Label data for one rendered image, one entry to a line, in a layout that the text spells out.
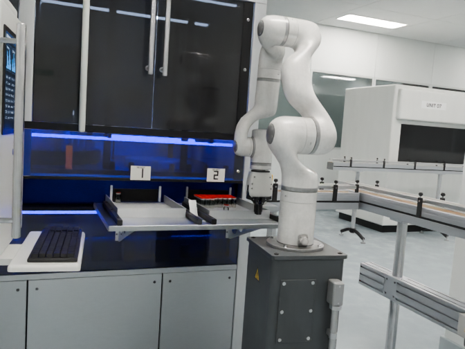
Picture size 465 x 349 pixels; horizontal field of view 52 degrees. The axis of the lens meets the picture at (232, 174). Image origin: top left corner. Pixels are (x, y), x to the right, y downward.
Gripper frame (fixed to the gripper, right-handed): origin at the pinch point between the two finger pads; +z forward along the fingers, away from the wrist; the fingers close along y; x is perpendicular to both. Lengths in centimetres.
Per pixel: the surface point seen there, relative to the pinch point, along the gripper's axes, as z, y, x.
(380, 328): 90, -130, -75
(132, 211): 1.7, 48.5, -5.9
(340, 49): -184, -359, -487
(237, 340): 68, -10, -34
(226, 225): 4.8, 16.2, 7.9
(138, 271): 32, 40, -33
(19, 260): 12, 86, 19
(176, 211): 1.8, 31.5, -6.0
